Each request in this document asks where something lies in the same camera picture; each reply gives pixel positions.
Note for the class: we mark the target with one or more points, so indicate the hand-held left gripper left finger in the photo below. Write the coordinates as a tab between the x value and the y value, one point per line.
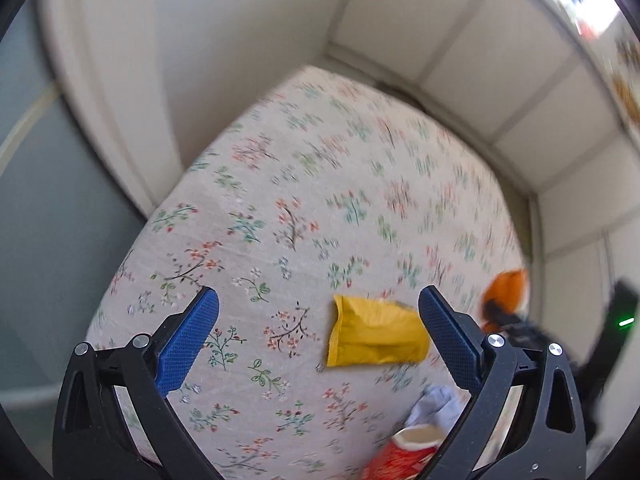
190	340

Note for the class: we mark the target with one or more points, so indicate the orange plastic wrapper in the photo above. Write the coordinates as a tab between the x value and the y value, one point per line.
507	287

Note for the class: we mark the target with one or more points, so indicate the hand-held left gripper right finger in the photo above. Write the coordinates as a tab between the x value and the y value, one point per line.
450	340

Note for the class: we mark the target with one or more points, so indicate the crumpled white tissue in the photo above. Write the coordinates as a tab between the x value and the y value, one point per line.
435	405

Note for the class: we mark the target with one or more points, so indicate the yellow padded packet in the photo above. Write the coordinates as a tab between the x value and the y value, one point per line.
375	332

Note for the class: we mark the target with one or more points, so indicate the red paper cup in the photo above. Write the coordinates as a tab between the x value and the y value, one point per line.
405	452

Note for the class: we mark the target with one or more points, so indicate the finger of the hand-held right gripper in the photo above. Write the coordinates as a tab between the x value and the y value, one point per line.
520	325

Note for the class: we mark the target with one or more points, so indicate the floral tablecloth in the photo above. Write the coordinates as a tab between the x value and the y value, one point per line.
300	185

